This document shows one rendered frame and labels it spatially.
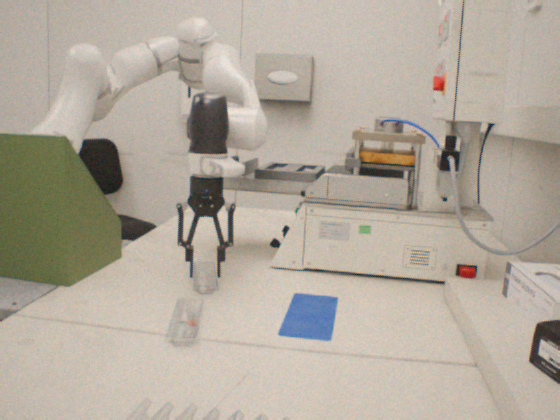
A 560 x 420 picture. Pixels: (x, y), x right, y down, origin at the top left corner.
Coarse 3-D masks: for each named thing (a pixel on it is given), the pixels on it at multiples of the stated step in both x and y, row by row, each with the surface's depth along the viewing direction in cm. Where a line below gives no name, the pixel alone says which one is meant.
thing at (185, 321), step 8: (176, 304) 98; (184, 304) 99; (192, 304) 99; (200, 304) 99; (176, 312) 94; (184, 312) 95; (192, 312) 95; (200, 312) 95; (176, 320) 91; (184, 320) 91; (192, 320) 91; (168, 328) 87; (176, 328) 88; (184, 328) 88; (192, 328) 88; (168, 336) 84; (176, 336) 84; (184, 336) 85; (192, 336) 85
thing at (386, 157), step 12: (384, 144) 135; (360, 156) 128; (372, 156) 128; (384, 156) 127; (396, 156) 126; (408, 156) 126; (372, 168) 128; (384, 168) 127; (396, 168) 127; (408, 168) 126; (420, 168) 126
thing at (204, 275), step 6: (198, 264) 124; (204, 264) 124; (210, 264) 124; (198, 270) 119; (204, 270) 120; (210, 270) 120; (198, 276) 115; (204, 276) 115; (210, 276) 116; (216, 276) 116; (198, 282) 111; (204, 282) 112; (210, 282) 112; (216, 282) 112
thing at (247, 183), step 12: (252, 168) 145; (228, 180) 135; (240, 180) 135; (252, 180) 134; (264, 180) 133; (276, 180) 133; (264, 192) 136; (276, 192) 135; (288, 192) 133; (300, 192) 132
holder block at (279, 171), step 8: (264, 168) 137; (272, 168) 147; (280, 168) 152; (288, 168) 139; (296, 168) 140; (304, 168) 150; (312, 168) 150; (320, 168) 143; (256, 176) 135; (264, 176) 134; (272, 176) 134; (280, 176) 133; (288, 176) 133; (296, 176) 133; (304, 176) 132; (312, 176) 132; (320, 176) 141
